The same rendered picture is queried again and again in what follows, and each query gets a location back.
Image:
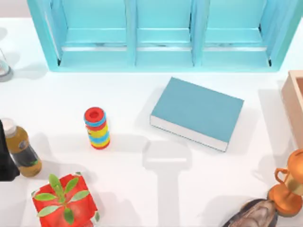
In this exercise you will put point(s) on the red plant pot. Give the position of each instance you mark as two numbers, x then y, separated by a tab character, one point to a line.
80	212

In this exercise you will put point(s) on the stack of coloured rings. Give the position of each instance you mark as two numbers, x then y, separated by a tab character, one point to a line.
97	128

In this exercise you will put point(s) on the light blue rack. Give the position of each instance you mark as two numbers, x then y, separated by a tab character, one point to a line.
163	35

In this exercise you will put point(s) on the bronze trophy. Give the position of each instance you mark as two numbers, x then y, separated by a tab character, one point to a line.
290	184

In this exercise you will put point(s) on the olive juice bottle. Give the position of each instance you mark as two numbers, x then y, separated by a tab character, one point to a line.
22	149

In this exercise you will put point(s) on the green plant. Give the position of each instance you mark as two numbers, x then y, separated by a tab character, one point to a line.
62	197

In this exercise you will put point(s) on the blue book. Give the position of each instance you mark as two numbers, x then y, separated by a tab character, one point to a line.
198	111

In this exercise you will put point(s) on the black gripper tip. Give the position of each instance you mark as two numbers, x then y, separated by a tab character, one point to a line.
6	160

